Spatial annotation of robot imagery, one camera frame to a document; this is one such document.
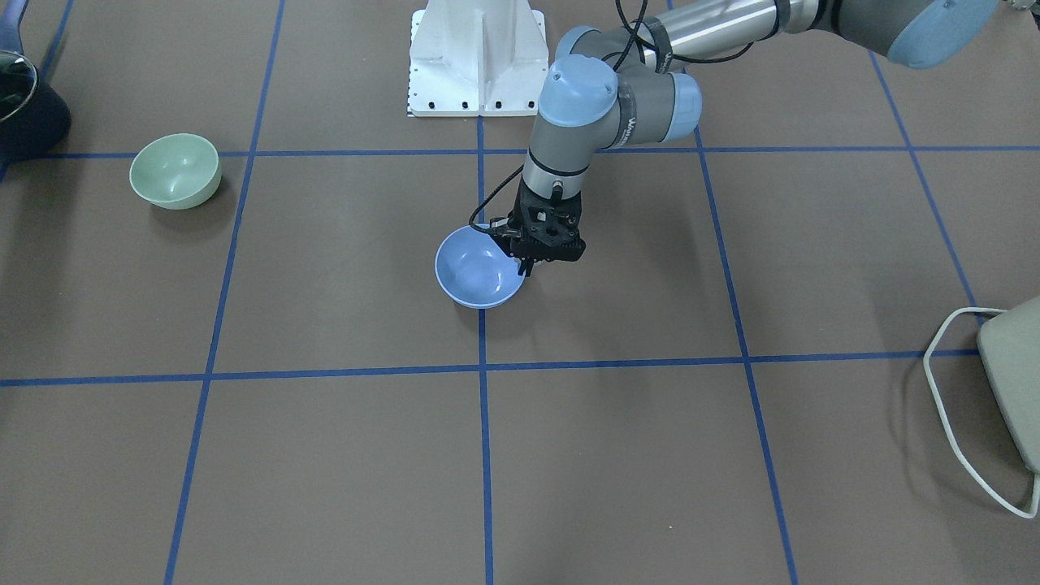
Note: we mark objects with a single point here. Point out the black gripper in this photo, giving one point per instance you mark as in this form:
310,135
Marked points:
525,266

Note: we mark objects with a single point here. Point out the blue bowl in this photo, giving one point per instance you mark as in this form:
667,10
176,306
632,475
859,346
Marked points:
474,272

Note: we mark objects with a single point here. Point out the green bowl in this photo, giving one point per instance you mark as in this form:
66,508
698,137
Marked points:
176,172

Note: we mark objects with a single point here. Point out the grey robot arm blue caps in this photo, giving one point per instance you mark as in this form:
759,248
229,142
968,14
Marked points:
607,89

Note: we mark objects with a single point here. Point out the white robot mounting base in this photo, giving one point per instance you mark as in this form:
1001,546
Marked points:
476,58

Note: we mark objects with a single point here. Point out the beige box device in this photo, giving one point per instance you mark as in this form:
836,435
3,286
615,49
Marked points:
1009,348

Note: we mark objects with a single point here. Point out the dark round pot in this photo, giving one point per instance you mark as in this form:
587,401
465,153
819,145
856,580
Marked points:
35,118

